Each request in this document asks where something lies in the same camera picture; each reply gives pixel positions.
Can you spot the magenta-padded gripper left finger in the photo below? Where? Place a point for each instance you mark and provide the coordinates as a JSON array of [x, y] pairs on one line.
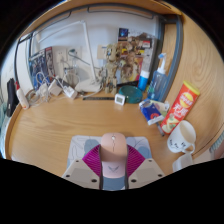
[[78, 171]]

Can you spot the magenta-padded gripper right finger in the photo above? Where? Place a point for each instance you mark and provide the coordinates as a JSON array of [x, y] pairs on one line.
[[146, 171]]

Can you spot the pink computer mouse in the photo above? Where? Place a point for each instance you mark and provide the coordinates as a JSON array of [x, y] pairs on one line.
[[113, 150]]

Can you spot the grey patterned mouse pad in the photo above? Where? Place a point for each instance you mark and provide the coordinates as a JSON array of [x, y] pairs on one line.
[[80, 143]]

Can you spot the white plastic container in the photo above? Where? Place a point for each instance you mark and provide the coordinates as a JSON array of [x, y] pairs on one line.
[[182, 162]]

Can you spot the dark pen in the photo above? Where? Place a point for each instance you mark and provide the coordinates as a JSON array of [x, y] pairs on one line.
[[160, 130]]

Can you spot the white mug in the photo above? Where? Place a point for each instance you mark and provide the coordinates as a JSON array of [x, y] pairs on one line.
[[181, 136]]

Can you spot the blue tissue packet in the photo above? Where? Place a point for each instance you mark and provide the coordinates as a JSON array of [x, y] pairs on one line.
[[151, 111]]

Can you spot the red chip can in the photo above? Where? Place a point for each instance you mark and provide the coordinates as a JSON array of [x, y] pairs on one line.
[[180, 106]]

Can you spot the black ruler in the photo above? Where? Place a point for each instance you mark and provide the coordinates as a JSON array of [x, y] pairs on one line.
[[98, 98]]

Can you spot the small white desk clock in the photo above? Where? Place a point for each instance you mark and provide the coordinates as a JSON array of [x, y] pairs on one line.
[[120, 99]]

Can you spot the teal round tin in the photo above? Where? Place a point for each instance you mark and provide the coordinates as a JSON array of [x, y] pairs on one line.
[[131, 94]]

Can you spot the small white plug charger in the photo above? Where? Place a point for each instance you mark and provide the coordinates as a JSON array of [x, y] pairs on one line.
[[70, 92]]

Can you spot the clear blue pump bottle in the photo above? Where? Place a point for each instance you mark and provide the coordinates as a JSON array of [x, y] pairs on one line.
[[157, 85]]

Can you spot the white power adapter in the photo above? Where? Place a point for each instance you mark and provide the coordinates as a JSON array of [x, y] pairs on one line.
[[55, 87]]

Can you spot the white multi-port charger block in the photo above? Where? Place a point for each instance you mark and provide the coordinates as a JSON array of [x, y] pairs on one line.
[[43, 90]]

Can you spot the blue white tube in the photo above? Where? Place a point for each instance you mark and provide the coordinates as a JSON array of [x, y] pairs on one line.
[[143, 81]]

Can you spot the white pump bottle red cap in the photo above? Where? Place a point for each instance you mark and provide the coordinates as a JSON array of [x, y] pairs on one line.
[[22, 98]]

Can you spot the wooden tree creature figure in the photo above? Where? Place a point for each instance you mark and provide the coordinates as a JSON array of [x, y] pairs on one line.
[[130, 65], [111, 70]]

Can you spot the blue robot model kit box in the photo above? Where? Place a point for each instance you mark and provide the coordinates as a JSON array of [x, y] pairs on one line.
[[38, 66]]

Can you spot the dark blue picture card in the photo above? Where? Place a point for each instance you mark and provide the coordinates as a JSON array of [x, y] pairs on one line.
[[123, 34]]

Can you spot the white wall socket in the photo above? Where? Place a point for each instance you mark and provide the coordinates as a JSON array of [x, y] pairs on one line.
[[61, 56]]

